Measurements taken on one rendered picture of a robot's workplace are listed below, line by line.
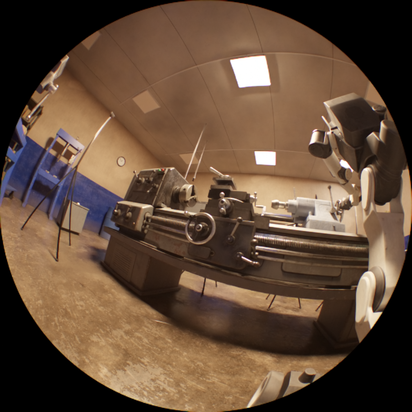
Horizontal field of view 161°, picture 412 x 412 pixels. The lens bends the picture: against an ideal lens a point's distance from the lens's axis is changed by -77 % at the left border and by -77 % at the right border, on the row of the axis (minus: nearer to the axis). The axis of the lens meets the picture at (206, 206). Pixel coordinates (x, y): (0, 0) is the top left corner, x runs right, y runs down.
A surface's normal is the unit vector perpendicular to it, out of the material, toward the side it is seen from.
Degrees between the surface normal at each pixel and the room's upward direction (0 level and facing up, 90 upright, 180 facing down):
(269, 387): 24
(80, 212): 90
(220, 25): 180
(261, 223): 90
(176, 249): 90
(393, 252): 82
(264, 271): 90
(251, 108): 180
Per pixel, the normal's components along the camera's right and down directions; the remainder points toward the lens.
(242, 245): -0.37, -0.37
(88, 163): 0.89, 0.11
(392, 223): -0.49, -0.51
